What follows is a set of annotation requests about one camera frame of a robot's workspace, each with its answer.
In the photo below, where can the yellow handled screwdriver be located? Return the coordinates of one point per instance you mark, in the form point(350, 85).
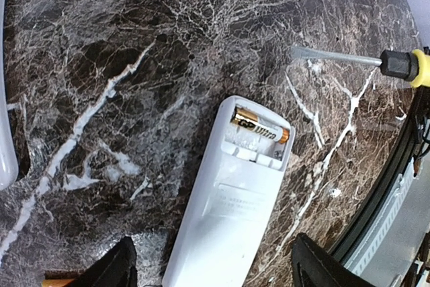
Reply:
point(412, 67)

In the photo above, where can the black gold AAA battery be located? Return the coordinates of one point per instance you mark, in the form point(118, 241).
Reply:
point(255, 123)

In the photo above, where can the black front table rail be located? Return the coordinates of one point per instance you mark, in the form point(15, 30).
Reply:
point(410, 144)

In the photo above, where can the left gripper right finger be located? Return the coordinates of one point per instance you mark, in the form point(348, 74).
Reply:
point(313, 266)

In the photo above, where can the white slotted cable duct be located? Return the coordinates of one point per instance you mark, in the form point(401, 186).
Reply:
point(385, 217)

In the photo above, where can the white remote control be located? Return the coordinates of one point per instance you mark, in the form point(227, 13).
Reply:
point(231, 201)

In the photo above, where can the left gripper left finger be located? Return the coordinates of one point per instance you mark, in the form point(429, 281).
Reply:
point(116, 268)

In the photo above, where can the white remote with display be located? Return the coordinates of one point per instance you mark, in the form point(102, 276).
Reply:
point(9, 164)

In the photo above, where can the orange AAA battery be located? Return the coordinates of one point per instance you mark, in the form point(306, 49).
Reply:
point(56, 282)

